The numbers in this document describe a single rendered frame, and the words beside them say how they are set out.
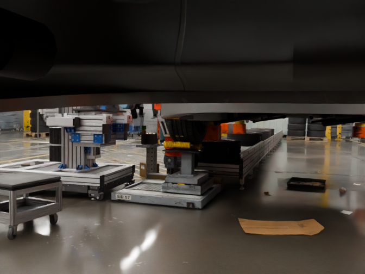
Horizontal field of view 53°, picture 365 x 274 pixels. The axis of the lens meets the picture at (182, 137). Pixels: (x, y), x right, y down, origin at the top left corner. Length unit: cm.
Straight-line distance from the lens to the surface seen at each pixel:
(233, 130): 569
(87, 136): 348
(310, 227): 271
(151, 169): 419
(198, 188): 316
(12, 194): 238
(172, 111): 242
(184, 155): 332
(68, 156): 376
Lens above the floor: 75
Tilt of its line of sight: 3 degrees down
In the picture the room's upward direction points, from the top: 1 degrees clockwise
